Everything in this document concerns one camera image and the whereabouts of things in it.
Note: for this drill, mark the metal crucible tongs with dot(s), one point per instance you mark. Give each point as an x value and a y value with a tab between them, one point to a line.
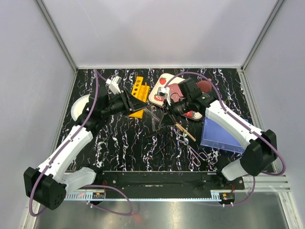
196	156

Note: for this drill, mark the yellow test tube rack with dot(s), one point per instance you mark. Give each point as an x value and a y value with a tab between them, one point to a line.
141	92

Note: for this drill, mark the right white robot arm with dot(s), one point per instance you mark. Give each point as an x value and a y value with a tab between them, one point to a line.
259	146

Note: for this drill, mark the pink patterned mug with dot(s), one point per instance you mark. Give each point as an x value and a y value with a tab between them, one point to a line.
204	86

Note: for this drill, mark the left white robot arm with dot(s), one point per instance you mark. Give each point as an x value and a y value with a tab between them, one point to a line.
48	184

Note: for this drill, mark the pink polka dot plate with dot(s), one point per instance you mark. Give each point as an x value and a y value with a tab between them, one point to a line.
175	92

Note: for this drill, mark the strawberry pattern tray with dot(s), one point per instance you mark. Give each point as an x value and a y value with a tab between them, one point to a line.
163	81

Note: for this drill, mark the blue plastic box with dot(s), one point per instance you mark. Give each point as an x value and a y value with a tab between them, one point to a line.
213	135

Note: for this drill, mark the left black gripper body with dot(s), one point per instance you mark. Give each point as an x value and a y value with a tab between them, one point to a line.
127	103

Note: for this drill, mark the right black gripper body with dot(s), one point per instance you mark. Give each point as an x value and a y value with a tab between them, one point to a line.
170	111

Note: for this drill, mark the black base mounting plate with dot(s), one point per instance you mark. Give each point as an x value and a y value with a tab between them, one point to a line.
170	185

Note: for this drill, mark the wooden test tube clamp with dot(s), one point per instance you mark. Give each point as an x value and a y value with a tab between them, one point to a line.
184	131

